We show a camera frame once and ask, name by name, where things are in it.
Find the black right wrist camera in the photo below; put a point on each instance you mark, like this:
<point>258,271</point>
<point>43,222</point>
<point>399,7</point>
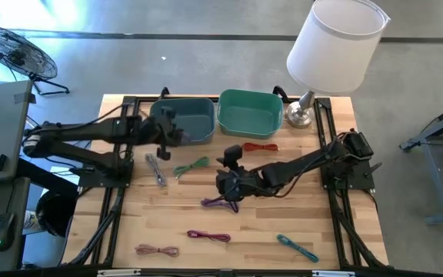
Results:
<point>233,153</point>

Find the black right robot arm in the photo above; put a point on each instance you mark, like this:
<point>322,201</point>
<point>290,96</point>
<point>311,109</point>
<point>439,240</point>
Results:
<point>302,165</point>

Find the black round bin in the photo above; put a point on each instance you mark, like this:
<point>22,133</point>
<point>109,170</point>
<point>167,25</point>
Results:
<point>54,213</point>

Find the grey tape piece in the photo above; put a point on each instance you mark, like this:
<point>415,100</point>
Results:
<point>24,98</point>

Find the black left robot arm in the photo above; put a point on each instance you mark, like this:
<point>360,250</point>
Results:
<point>90,131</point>

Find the table lamp white shade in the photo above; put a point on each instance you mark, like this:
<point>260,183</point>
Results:
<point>333,46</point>

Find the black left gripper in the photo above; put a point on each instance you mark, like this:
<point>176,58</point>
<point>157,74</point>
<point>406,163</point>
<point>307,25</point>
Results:
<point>156,132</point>

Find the green plastic bin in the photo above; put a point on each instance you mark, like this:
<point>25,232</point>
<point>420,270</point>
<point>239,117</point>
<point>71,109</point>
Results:
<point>248,115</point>

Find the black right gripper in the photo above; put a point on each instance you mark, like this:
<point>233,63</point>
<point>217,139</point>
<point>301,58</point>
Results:
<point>229,184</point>

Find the black desk beam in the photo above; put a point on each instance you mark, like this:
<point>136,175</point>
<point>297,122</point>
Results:
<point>40,173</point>

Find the black clamp lever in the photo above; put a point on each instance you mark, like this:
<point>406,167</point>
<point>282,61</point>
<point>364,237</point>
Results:
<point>373,169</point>

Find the grey metal stand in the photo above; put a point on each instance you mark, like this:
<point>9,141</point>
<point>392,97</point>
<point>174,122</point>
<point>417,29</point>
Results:
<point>437,181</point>

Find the blue-grey plastic bin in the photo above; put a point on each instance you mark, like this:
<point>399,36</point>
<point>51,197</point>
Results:
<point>196,115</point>

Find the white label strip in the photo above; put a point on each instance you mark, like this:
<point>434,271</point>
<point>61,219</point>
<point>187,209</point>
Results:
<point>118,272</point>
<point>333,273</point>

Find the white blue printed item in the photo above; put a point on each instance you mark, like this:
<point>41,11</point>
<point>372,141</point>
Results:
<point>31,222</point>

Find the black aluminium rig frame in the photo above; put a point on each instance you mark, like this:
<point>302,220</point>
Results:
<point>129,102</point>

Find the black computer mouse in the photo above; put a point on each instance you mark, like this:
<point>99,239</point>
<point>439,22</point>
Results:
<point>2,231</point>

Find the black floor fan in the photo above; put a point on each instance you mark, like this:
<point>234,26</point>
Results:
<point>14,52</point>

